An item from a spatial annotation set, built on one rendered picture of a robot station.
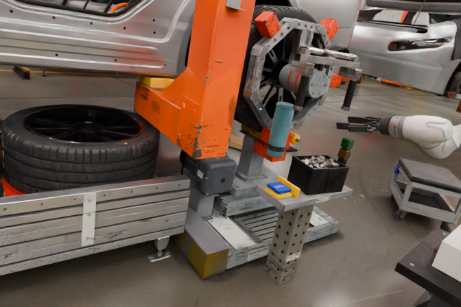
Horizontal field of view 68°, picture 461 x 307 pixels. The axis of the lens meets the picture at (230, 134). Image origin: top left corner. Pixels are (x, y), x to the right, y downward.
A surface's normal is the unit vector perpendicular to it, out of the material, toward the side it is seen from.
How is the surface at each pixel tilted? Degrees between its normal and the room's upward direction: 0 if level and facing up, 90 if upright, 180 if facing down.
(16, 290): 0
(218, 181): 90
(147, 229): 90
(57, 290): 0
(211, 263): 90
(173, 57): 90
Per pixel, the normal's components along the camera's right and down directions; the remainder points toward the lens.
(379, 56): -0.71, 0.12
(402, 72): -0.54, 0.45
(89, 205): 0.56, 0.34
